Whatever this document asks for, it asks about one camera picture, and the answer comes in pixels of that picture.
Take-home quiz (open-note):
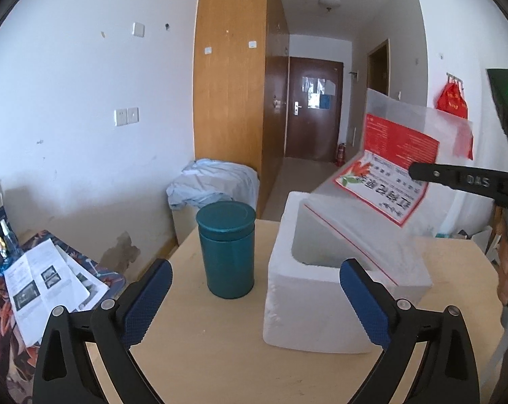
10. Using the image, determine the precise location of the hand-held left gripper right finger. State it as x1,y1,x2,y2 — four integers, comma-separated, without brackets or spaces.
339,259,479,404

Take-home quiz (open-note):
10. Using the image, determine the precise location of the double white wall switch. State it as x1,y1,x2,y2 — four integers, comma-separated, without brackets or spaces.
114,107,140,126

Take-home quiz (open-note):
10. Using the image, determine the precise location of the red hanging bag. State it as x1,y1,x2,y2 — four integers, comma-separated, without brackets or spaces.
453,128,475,161
435,81,469,120

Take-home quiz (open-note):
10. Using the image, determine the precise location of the wooden side door frame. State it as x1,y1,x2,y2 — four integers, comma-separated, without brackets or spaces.
366,38,390,98

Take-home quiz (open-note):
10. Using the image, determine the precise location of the floral patterned blanket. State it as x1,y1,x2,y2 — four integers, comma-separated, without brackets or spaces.
0,230,127,404

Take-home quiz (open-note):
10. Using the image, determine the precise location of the wooden wardrobe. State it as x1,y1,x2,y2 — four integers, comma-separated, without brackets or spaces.
193,0,291,220

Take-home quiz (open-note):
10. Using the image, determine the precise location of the dark brown entrance door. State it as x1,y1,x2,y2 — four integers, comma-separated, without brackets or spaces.
284,56,344,163

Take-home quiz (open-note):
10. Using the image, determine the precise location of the white foam box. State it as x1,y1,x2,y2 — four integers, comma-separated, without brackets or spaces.
262,191,433,355

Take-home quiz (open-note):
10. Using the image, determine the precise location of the clear plastic bag red label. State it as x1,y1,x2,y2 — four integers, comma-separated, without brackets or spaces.
304,88,475,288

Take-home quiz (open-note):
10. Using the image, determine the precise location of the pile of printed papers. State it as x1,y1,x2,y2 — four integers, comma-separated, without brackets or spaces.
3,237,111,346

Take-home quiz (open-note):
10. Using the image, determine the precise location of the teal metal canister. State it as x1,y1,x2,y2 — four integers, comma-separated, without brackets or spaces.
195,201,257,300

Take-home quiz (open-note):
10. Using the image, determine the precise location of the clear spray bottle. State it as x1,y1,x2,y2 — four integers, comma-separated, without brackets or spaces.
0,218,20,264

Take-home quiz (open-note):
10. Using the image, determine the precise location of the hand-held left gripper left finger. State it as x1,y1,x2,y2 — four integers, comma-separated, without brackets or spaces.
34,258,173,404

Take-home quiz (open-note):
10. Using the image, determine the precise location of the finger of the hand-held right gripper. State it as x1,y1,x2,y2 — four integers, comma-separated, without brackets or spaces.
408,161,508,203

